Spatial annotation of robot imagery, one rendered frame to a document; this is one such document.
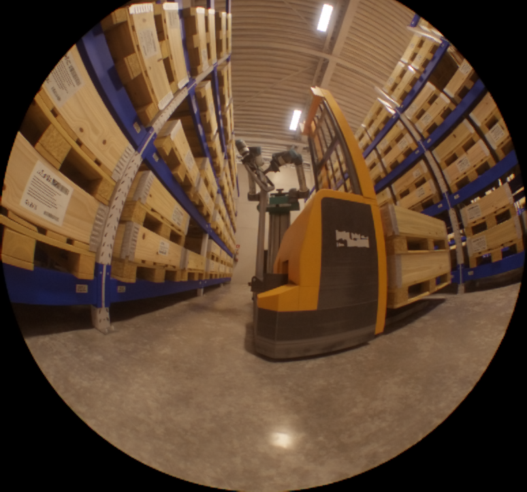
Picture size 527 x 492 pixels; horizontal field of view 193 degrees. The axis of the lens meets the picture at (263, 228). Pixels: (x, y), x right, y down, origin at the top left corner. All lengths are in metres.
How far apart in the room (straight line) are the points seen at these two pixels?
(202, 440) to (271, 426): 0.17
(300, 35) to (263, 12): 1.69
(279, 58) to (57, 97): 7.22
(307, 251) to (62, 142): 1.11
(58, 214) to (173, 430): 0.72
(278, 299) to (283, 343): 0.21
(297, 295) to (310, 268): 0.14
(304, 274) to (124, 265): 0.93
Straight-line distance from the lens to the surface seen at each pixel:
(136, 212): 1.00
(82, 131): 0.79
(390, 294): 1.13
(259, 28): 7.39
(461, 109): 2.81
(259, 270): 1.14
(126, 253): 0.96
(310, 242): 0.73
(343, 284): 0.80
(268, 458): 0.46
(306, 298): 0.72
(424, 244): 1.56
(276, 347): 0.75
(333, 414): 0.57
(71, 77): 0.83
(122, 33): 1.14
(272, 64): 7.56
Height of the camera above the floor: 0.42
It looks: 17 degrees up
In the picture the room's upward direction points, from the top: 3 degrees clockwise
